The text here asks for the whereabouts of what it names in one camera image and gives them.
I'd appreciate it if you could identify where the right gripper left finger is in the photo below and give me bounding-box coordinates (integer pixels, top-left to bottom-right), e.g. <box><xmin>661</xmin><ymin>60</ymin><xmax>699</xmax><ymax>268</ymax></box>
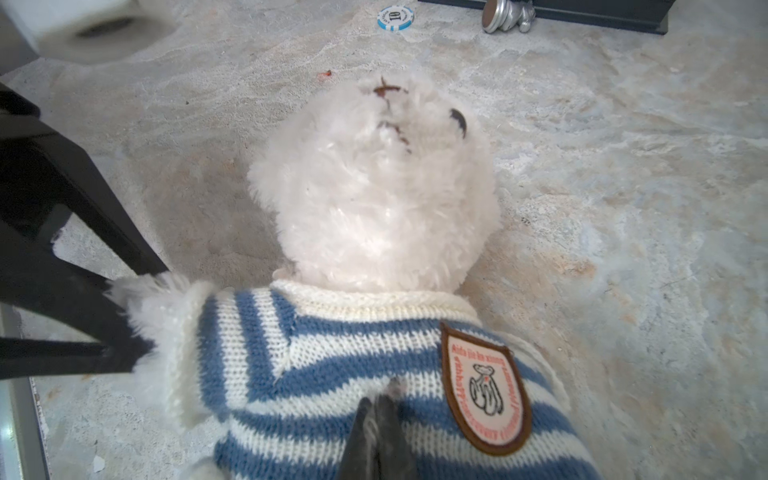
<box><xmin>337</xmin><ymin>398</ymin><xmax>377</xmax><ymax>480</ymax></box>

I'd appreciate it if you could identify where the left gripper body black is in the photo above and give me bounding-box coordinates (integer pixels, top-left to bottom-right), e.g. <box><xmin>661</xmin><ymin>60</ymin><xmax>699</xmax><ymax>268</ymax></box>
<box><xmin>1</xmin><ymin>86</ymin><xmax>66</xmax><ymax>250</ymax></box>

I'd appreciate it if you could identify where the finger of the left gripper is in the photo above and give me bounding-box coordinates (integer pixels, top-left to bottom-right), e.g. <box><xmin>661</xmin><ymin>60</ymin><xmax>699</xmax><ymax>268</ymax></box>
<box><xmin>1</xmin><ymin>223</ymin><xmax>150</xmax><ymax>380</ymax></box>
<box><xmin>27</xmin><ymin>134</ymin><xmax>168</xmax><ymax>274</ymax></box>

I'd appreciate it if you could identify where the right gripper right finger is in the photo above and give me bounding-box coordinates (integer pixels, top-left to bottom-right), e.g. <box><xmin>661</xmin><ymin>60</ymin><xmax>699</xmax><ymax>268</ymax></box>
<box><xmin>374</xmin><ymin>395</ymin><xmax>418</xmax><ymax>480</ymax></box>

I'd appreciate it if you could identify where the blue white striped sweater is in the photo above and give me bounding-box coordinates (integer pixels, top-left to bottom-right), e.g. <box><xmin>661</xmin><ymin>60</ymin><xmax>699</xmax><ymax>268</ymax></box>
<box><xmin>158</xmin><ymin>281</ymin><xmax>598</xmax><ymax>479</ymax></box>

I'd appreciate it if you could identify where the white teddy bear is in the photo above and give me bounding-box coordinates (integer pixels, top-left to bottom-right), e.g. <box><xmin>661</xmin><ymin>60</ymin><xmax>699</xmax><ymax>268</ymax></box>
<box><xmin>107</xmin><ymin>68</ymin><xmax>571</xmax><ymax>480</ymax></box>

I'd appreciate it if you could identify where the small poker chip on table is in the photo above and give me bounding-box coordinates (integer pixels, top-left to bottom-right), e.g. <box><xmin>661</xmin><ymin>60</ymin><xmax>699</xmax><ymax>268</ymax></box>
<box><xmin>377</xmin><ymin>5</ymin><xmax>415</xmax><ymax>32</ymax></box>

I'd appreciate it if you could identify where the silver chess piece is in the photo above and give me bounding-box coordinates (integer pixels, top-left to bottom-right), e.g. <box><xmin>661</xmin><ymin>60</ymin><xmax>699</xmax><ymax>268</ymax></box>
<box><xmin>481</xmin><ymin>0</ymin><xmax>536</xmax><ymax>34</ymax></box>

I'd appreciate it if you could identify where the black white chessboard box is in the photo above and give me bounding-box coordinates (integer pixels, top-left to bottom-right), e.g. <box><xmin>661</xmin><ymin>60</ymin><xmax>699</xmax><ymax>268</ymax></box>
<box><xmin>427</xmin><ymin>0</ymin><xmax>674</xmax><ymax>35</ymax></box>

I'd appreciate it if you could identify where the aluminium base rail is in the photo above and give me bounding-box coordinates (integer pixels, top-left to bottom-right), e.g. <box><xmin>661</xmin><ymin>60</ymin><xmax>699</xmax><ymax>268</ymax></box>
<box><xmin>1</xmin><ymin>358</ymin><xmax>51</xmax><ymax>480</ymax></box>

